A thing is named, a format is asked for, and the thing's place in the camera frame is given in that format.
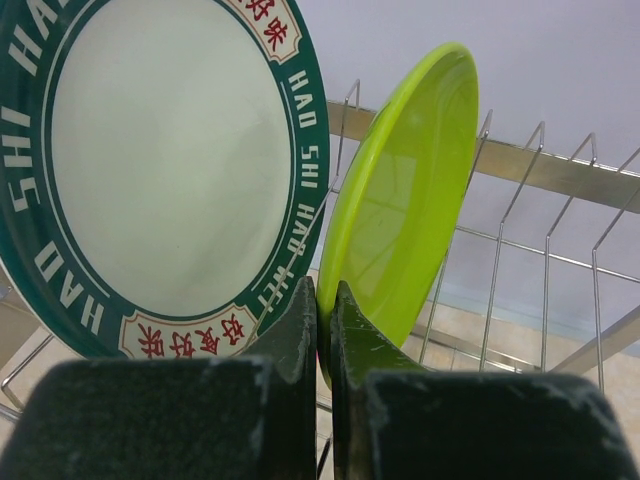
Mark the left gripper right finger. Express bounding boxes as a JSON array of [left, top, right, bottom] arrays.
[[329, 283, 639, 479]]

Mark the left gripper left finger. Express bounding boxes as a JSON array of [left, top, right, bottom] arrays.
[[1, 277, 317, 479]]

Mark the lime green plate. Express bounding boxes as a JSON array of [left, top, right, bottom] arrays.
[[316, 42, 479, 380]]

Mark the white plate green rim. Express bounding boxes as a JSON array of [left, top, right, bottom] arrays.
[[1, 1, 330, 359]]

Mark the stainless steel dish rack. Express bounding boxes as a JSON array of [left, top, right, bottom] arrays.
[[0, 78, 640, 480]]

